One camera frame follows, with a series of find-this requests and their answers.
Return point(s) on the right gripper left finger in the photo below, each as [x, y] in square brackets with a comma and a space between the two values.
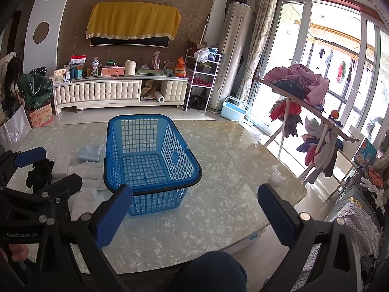
[95, 231]

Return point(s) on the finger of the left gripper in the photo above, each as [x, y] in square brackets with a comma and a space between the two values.
[22, 159]
[62, 189]

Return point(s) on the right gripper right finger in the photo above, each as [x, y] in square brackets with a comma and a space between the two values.
[334, 267]

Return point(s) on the white foam sponge block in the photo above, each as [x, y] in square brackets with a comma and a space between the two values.
[61, 165]

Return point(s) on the white quilted cloth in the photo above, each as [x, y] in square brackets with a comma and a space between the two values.
[89, 196]

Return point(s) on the light blue cloth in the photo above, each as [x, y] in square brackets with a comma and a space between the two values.
[90, 153]

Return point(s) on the blue plastic basket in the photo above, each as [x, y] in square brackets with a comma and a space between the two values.
[149, 154]

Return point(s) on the black plush toy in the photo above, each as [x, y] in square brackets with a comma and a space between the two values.
[40, 176]

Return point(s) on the white paper shopping bag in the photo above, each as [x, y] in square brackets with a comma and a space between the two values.
[15, 130]

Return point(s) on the cardboard box with print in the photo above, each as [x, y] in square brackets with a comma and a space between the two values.
[41, 116]

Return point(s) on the person in beige jacket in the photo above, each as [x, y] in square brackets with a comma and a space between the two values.
[12, 97]

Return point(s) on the green plastic bag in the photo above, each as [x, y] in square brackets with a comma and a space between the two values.
[35, 89]

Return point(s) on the white tufted TV cabinet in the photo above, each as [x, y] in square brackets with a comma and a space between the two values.
[117, 92]

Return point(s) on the pink drawer box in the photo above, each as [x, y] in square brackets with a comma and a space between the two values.
[112, 71]

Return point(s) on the paper towel roll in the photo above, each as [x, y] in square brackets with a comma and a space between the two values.
[159, 97]

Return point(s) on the cream plastic canister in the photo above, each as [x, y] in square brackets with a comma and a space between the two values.
[130, 68]

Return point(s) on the orange fruit on board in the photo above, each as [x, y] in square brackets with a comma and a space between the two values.
[334, 114]

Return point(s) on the orange bag on cabinet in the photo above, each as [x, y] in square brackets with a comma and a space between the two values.
[180, 69]

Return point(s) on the yellow TV cover cloth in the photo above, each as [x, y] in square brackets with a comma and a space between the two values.
[126, 20]

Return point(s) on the white metal shelf rack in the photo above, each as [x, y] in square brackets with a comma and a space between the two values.
[201, 70]

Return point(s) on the pink clothes pile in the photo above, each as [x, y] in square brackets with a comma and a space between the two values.
[314, 85]

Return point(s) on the light blue storage box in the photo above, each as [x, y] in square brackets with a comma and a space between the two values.
[234, 109]

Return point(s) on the silver standing air conditioner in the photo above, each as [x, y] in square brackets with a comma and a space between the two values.
[231, 46]

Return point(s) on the patterned beige curtain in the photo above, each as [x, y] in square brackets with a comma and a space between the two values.
[265, 10]

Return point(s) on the wall mounted television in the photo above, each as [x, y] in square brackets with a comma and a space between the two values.
[146, 42]

